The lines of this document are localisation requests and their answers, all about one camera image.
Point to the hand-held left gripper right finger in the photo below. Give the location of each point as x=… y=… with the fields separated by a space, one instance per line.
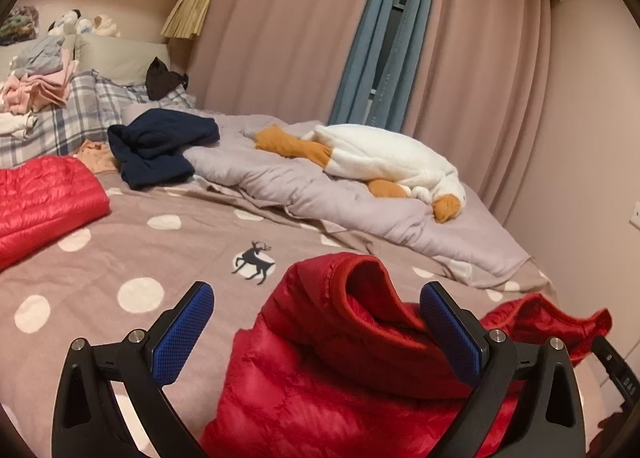
x=450 y=333

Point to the plaid pillow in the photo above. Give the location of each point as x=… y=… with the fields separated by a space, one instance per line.
x=75 y=108

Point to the hanging straw fringe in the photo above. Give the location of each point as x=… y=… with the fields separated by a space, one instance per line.
x=187 y=13

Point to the white dog plush toy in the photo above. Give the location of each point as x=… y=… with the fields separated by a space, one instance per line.
x=65 y=23

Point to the navy blue garment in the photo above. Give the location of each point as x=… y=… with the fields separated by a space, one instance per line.
x=160 y=148

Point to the grey duvet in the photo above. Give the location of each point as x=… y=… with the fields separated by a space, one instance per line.
x=310 y=193

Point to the polka dot bed sheet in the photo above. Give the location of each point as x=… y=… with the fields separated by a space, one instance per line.
x=150 y=248

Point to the floral plush toy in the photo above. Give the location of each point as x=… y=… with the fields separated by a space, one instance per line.
x=17 y=25

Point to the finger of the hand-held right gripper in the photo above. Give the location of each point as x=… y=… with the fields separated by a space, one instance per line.
x=607 y=358

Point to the black garment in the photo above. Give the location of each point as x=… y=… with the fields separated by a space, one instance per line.
x=160 y=80

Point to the pink curtain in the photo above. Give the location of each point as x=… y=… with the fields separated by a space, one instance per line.
x=475 y=63
x=280 y=38

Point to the beige pillow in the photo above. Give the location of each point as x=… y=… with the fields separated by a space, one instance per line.
x=115 y=58

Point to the blue curtain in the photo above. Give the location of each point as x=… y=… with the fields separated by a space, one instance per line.
x=370 y=38

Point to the peach cloth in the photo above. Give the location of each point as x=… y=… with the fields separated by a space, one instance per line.
x=97 y=158

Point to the dark window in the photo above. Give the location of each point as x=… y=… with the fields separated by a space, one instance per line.
x=400 y=18

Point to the white goose plush toy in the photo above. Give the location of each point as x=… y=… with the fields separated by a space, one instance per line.
x=390 y=158

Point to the white wall socket strip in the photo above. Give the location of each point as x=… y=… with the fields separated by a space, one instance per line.
x=636 y=215

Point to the red down jacket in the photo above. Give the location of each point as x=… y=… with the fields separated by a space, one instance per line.
x=45 y=203
x=325 y=378

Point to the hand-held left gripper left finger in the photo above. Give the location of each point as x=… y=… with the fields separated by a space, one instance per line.
x=182 y=333

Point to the pile of pink grey clothes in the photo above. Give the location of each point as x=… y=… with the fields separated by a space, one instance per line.
x=35 y=88

